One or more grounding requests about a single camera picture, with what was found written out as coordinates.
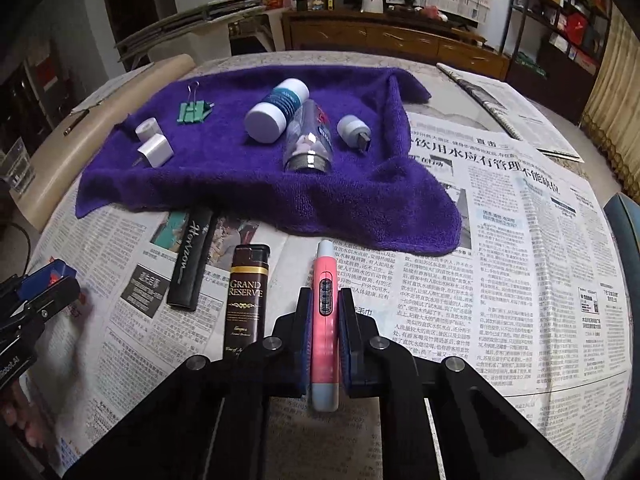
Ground clear drinking glass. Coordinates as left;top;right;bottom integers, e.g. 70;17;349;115
0;142;36;196

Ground grey folded table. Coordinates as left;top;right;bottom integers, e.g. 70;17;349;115
115;0;269;64

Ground brown lighter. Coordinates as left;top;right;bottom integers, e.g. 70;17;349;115
223;244;271;362

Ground dark pen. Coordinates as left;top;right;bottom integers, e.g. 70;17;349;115
62;110;91;137

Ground printed paper sheets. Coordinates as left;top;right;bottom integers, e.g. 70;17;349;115
70;62;156;114

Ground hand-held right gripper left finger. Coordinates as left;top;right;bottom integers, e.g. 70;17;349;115
60;287;313;480

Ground beige curtain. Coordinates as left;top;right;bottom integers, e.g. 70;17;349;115
580;10;640;192

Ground purple towel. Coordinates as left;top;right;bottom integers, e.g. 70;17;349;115
75;65;463;257

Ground dark shelf unit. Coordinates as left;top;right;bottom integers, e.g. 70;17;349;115
505;0;614;111

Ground black cable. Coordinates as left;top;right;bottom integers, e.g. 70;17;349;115
0;219;34;267

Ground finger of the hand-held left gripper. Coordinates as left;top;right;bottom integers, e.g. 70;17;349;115
16;259;79;297

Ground dark door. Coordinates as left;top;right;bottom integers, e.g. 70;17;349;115
100;0;179;44

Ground person's left hand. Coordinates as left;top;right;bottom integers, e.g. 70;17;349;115
0;385;57;457

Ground beige curved side table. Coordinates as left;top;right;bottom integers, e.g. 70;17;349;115
10;54;196;234

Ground white tape roll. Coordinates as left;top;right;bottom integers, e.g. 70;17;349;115
135;117;160;144

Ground wooden low cabinet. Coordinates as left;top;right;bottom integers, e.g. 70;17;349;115
281;7;511;81

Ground newspaper sheet with colour advert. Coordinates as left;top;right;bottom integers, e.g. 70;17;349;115
27;200;406;466

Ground white and teal bottle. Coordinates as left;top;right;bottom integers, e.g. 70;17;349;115
244;78;311;144

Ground green binder clip bunch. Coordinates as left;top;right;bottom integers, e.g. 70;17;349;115
176;81;216;125

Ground black tube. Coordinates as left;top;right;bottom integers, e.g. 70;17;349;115
166;208;220;311

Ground clear plastic bottle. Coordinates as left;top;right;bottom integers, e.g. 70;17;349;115
282;100;335;174

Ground white charger plug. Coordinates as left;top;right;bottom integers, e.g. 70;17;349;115
134;133;175;169

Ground folded newspaper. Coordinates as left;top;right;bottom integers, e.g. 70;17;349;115
436;62;585;164

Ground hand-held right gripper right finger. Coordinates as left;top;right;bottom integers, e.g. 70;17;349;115
337;287;586;480

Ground newspaper sheet bold black headline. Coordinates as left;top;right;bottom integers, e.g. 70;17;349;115
340;110;632;456

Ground blue chair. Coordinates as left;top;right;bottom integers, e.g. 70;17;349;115
602;192;640;282

